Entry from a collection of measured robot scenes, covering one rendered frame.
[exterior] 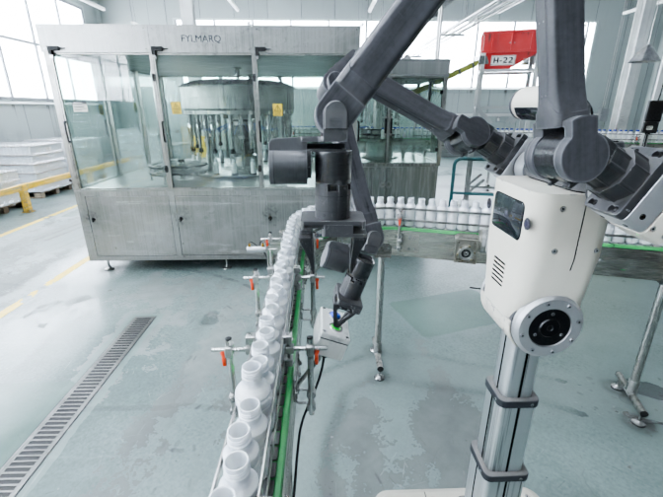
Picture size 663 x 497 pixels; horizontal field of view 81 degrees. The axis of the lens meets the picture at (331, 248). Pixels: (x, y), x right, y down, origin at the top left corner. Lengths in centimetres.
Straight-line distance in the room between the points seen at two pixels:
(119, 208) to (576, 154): 420
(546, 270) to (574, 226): 11
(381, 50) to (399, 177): 542
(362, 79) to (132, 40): 375
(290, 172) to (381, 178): 539
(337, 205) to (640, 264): 212
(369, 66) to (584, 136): 33
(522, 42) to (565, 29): 666
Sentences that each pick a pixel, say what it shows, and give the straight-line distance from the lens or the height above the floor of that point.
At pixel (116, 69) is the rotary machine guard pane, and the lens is 435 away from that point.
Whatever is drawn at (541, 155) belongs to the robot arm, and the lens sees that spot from 73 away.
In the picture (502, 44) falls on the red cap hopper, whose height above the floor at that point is 260.
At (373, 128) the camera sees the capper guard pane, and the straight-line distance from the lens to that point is 589.
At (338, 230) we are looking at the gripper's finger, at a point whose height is 148.
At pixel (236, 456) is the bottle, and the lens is 69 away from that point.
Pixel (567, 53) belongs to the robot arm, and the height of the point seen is 173.
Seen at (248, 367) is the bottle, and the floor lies 119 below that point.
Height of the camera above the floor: 165
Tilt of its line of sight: 20 degrees down
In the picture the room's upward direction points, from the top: straight up
